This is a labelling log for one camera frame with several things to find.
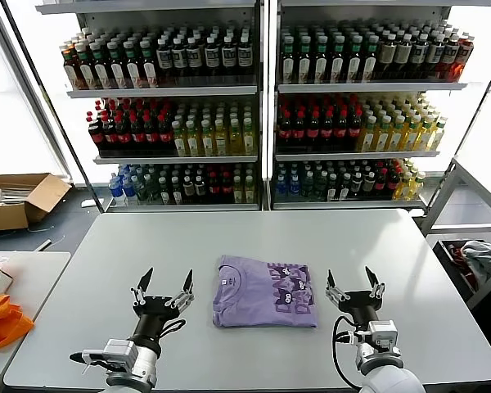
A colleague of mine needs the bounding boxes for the red garment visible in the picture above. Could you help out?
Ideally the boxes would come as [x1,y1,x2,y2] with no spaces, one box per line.
[447,243,479,287]

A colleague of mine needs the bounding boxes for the grey metal shelving unit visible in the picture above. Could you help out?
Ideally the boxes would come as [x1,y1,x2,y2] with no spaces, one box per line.
[269,0,491,212]
[34,0,271,214]

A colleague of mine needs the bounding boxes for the yellow juice bottle white cap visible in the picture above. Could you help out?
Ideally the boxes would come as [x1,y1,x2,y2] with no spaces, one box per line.
[393,171,412,201]
[408,171,426,201]

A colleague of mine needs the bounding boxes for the orange fabric bag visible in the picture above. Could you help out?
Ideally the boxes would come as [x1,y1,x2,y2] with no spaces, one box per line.
[0,293,36,353]

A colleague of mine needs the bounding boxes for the purple T-shirt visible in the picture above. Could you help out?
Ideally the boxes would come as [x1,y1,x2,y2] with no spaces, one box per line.
[211,255,319,330]

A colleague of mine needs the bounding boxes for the grey metal frame table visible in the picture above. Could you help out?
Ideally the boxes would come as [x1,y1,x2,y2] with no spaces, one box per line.
[418,157,491,233]

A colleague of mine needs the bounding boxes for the orange tea bottle white label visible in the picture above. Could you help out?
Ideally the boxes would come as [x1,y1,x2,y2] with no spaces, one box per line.
[62,42,80,91]

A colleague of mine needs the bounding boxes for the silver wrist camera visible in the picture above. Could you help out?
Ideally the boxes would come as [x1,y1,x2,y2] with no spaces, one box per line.
[367,320,399,349]
[102,338,138,369]

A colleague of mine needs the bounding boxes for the cola bottle red cap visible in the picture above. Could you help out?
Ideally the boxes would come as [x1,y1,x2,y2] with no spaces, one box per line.
[128,113,146,151]
[101,114,118,152]
[143,113,160,151]
[277,109,293,145]
[321,108,336,145]
[348,107,363,145]
[157,113,174,151]
[208,171,222,205]
[334,108,349,145]
[292,109,307,145]
[221,171,234,205]
[87,116,106,153]
[114,114,132,152]
[306,109,322,145]

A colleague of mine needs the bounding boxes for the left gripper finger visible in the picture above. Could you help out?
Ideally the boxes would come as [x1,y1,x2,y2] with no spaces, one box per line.
[164,269,196,312]
[130,267,155,306]

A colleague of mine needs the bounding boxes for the red drink bottle blue label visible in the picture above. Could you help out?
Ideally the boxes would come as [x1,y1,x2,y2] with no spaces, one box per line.
[443,33,461,81]
[457,34,475,81]

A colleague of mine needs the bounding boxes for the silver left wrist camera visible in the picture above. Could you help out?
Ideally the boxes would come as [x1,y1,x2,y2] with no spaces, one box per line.
[102,338,138,369]

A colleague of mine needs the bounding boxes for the dark tea bottle green label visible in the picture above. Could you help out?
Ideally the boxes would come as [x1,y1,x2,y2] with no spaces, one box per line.
[90,40,110,90]
[124,38,143,89]
[313,35,330,84]
[362,34,380,83]
[107,39,127,89]
[140,38,159,88]
[330,34,347,84]
[280,36,296,85]
[346,34,363,84]
[74,40,95,90]
[296,35,313,85]

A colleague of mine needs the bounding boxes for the pale packing strips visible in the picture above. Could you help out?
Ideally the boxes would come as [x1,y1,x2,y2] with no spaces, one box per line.
[0,183,36,206]

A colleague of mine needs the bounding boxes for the yellow juice bottle white label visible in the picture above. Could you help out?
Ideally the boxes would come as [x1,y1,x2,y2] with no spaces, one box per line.
[375,115,393,153]
[214,118,228,156]
[173,120,187,157]
[242,117,256,156]
[228,118,244,156]
[390,115,407,153]
[418,116,435,152]
[430,117,448,151]
[185,120,200,157]
[403,115,421,152]
[358,115,379,153]
[200,119,214,157]

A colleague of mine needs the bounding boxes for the dark drink bottle beige label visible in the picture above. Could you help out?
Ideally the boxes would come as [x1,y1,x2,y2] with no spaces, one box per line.
[378,33,397,81]
[394,33,412,81]

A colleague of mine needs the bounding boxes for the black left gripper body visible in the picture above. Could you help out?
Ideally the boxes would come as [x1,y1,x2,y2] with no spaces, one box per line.
[128,294,188,347]

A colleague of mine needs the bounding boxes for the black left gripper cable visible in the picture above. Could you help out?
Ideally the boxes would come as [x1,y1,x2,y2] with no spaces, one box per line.
[159,318,187,339]

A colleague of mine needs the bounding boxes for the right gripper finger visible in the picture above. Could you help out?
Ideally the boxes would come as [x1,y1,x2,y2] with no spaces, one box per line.
[364,265,386,300]
[325,269,350,307]

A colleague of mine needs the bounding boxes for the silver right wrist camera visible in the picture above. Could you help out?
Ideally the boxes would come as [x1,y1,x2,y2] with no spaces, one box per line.
[367,320,399,349]

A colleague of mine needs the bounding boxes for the black storage bin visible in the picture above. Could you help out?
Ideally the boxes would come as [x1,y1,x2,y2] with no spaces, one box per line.
[432,238,491,305]

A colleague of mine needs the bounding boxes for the grey white garment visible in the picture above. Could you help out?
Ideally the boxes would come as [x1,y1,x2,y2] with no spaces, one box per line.
[460,240,491,287]

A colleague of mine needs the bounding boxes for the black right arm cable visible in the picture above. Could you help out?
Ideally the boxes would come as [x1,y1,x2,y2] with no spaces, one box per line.
[331,314,363,388]

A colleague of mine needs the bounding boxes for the grey window frame bar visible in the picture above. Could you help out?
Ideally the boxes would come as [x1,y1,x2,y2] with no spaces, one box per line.
[0,0,74,185]

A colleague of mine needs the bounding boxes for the dark drink bottle blue label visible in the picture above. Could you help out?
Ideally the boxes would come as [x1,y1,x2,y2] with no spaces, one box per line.
[426,33,445,81]
[186,36,202,78]
[155,37,174,79]
[220,35,237,77]
[171,36,188,78]
[236,34,254,76]
[411,33,430,81]
[204,36,221,77]

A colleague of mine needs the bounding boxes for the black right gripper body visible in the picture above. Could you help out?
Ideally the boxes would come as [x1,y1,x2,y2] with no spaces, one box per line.
[337,289,382,328]

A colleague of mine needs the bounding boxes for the dark slanted pole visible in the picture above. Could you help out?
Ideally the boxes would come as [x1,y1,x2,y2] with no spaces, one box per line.
[0,0,106,214]
[453,48,491,160]

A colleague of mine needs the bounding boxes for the open cardboard box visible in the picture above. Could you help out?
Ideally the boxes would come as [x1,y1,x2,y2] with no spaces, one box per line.
[0,172,72,233]

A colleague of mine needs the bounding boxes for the black cable with white tag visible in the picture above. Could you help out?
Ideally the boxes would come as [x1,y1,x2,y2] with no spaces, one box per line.
[68,350,106,376]

